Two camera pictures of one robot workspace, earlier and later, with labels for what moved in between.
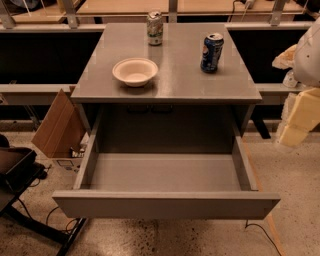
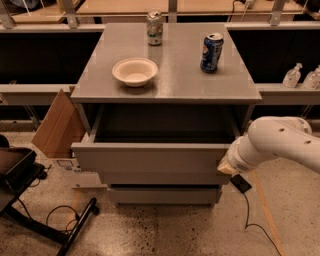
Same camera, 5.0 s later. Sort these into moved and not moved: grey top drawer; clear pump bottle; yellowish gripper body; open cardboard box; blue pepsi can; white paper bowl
Moved: grey top drawer; yellowish gripper body
Not moved: blue pepsi can; open cardboard box; white paper bowl; clear pump bottle
